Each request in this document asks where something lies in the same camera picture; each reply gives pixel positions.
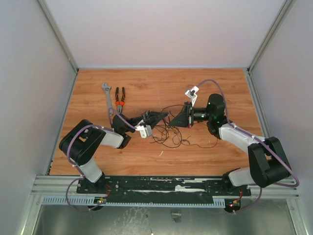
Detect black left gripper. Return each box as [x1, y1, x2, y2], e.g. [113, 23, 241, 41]
[125, 110, 169, 133]

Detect black and yellow wire bundle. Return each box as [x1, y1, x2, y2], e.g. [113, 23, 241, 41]
[149, 104, 218, 149]

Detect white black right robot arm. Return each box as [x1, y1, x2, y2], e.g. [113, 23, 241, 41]
[169, 94, 291, 195]

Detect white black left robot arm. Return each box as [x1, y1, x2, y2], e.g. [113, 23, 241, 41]
[59, 111, 168, 193]

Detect orange black pliers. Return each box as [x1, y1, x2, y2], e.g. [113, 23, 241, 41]
[115, 87, 126, 114]

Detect silver adjustable wrench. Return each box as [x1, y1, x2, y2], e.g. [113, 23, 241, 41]
[101, 82, 113, 116]

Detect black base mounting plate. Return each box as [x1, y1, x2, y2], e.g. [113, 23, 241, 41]
[76, 176, 251, 205]

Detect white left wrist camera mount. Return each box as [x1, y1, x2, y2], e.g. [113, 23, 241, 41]
[135, 125, 153, 139]

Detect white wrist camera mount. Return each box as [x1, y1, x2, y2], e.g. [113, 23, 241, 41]
[185, 86, 199, 107]
[135, 125, 153, 139]

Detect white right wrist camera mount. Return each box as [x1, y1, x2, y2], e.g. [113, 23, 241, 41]
[185, 86, 199, 107]

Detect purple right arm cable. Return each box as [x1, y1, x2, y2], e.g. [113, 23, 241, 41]
[197, 79, 300, 215]

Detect aluminium frame rail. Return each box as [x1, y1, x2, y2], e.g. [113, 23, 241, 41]
[244, 0, 300, 199]

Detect grey slotted cable duct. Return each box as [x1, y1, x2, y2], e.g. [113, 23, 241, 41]
[40, 195, 225, 208]

